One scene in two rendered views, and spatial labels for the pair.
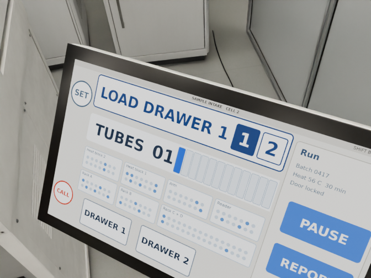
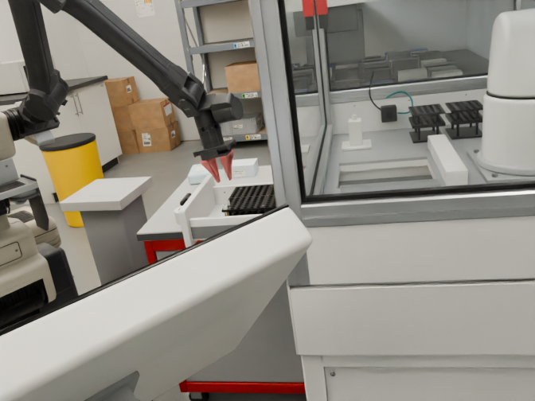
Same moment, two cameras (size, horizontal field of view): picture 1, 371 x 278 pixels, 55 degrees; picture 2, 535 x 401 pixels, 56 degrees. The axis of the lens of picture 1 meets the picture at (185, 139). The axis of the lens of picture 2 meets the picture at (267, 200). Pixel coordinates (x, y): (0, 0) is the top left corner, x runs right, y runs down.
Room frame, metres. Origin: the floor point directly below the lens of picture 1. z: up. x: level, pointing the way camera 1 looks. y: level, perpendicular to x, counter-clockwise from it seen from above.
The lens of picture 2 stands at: (0.65, -0.28, 1.39)
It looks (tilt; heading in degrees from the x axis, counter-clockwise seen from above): 21 degrees down; 112
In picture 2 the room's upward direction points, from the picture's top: 8 degrees counter-clockwise
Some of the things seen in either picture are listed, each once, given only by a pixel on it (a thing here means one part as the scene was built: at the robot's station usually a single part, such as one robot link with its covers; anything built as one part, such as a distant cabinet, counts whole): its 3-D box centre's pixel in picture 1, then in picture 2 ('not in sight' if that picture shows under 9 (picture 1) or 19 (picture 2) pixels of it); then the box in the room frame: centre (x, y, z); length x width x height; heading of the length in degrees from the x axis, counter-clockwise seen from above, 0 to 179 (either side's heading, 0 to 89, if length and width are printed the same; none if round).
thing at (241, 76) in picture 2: not in sight; (248, 75); (-1.41, 4.70, 0.72); 0.41 x 0.32 x 0.28; 5
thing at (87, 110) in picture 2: not in sight; (52, 122); (-3.02, 3.50, 0.61); 1.15 x 0.72 x 1.22; 95
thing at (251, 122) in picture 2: not in sight; (241, 123); (-1.56, 4.68, 0.22); 0.40 x 0.30 x 0.17; 5
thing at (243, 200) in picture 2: not in sight; (268, 205); (0.15, 0.92, 0.87); 0.22 x 0.18 x 0.06; 10
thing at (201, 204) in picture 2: not in sight; (201, 208); (-0.04, 0.89, 0.87); 0.29 x 0.02 x 0.11; 100
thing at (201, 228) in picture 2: not in sight; (272, 207); (0.16, 0.93, 0.86); 0.40 x 0.26 x 0.06; 10
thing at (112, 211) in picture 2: not in sight; (127, 267); (-0.74, 1.34, 0.38); 0.30 x 0.30 x 0.76; 5
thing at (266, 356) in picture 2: not in sight; (256, 281); (-0.10, 1.30, 0.38); 0.62 x 0.58 x 0.76; 100
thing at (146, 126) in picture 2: not in sight; (136, 114); (-2.81, 4.59, 0.42); 0.85 x 0.33 x 0.84; 5
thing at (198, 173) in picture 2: not in sight; (201, 173); (-0.34, 1.46, 0.78); 0.15 x 0.10 x 0.04; 110
